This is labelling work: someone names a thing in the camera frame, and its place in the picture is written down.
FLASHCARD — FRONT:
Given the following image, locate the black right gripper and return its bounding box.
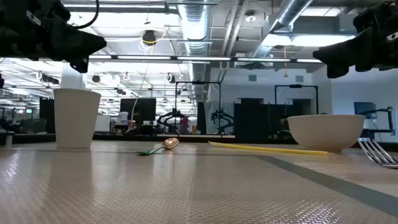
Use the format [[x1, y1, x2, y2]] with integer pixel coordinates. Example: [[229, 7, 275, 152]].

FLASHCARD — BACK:
[[312, 29, 398, 79]]

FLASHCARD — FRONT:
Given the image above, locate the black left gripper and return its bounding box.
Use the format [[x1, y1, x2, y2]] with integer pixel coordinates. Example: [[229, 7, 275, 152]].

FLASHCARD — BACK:
[[0, 0, 108, 74]]

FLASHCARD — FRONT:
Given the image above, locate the white ribbed cup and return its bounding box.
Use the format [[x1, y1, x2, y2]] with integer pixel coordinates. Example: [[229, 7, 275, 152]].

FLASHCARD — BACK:
[[52, 88, 102, 149]]

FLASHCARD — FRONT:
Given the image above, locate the white bowl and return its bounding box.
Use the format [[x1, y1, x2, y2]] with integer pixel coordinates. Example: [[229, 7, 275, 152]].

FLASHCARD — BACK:
[[287, 114, 366, 154]]

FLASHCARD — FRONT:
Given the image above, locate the silver fork orange handle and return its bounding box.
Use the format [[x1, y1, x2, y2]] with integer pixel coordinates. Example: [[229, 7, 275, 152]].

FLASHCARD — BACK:
[[357, 138, 398, 169]]

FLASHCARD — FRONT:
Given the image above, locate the gold spoon green handle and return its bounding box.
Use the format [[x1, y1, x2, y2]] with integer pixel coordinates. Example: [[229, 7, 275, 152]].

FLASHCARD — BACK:
[[138, 137, 180, 156]]

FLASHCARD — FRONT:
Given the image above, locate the black ceiling device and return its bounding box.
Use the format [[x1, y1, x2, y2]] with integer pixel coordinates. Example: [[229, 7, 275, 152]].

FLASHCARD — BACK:
[[142, 29, 157, 46]]

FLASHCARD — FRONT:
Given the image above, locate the black standing panel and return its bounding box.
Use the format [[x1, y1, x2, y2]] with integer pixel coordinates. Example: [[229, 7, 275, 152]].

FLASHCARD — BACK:
[[39, 97, 56, 134]]

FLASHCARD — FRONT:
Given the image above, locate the black background monitor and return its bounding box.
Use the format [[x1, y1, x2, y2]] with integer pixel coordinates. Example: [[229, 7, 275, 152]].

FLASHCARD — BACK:
[[119, 98, 157, 127]]

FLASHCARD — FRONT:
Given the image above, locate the long ceiling light strip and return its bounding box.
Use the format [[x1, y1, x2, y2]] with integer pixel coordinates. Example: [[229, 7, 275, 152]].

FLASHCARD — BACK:
[[88, 55, 324, 63]]

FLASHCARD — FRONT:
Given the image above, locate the translucent mat dark border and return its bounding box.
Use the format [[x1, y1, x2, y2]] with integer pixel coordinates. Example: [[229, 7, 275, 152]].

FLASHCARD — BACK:
[[0, 146, 398, 224]]

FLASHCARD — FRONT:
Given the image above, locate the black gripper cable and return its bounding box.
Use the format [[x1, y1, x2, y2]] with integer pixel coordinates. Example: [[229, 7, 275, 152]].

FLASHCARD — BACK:
[[70, 0, 101, 30]]

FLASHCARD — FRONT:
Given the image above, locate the black background rig frame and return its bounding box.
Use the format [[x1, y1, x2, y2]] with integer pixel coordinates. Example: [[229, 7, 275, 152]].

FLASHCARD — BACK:
[[274, 84, 320, 115], [174, 81, 223, 135]]

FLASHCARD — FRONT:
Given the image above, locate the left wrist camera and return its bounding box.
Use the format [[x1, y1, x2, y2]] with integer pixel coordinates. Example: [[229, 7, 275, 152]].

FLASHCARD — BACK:
[[30, 0, 72, 16]]

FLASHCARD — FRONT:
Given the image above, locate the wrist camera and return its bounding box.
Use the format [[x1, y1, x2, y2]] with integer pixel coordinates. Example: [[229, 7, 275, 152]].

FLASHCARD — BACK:
[[353, 1, 398, 32], [30, 0, 72, 16]]

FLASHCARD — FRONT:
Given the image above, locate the small wall monitor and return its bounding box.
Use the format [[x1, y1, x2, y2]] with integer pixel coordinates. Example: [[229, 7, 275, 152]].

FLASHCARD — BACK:
[[353, 101, 377, 120]]

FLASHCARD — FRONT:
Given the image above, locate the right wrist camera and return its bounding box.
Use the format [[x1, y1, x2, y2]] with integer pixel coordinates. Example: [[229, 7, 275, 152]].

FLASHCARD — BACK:
[[353, 1, 398, 32]]

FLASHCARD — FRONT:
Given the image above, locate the silver ventilation duct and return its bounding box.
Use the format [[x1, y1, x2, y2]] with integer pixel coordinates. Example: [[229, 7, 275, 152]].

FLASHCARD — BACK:
[[253, 0, 315, 57], [177, 0, 213, 103]]

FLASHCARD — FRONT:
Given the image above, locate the black partition wall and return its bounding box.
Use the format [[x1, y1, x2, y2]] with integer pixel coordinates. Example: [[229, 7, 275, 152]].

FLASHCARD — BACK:
[[233, 98, 312, 141]]

